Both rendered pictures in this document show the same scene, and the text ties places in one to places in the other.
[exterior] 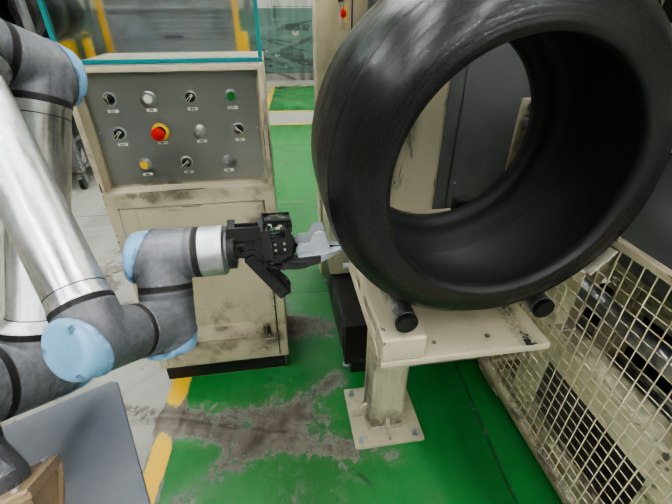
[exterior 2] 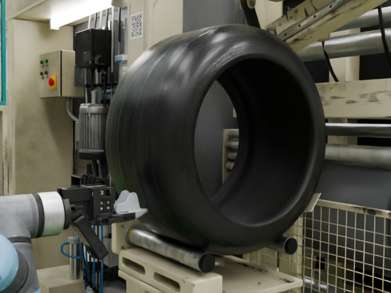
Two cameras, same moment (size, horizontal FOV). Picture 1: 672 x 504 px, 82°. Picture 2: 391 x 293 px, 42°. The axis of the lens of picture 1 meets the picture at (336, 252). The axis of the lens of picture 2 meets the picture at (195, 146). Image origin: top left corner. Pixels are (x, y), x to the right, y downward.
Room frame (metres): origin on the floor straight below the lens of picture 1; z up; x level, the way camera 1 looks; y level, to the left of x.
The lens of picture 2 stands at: (-0.46, 0.43, 1.23)
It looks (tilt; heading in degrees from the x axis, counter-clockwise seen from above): 3 degrees down; 332
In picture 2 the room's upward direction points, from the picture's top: 1 degrees clockwise
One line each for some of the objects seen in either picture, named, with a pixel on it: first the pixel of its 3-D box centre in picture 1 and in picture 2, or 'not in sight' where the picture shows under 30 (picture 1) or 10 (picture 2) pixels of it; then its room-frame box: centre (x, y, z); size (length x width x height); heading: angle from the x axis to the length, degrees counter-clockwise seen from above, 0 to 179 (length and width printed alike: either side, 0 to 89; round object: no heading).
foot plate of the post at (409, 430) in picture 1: (382, 411); not in sight; (0.99, -0.19, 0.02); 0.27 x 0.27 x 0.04; 9
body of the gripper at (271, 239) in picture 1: (261, 243); (85, 206); (0.61, 0.13, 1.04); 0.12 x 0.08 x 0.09; 99
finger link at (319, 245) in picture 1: (320, 244); (132, 204); (0.61, 0.03, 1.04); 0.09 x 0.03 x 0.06; 99
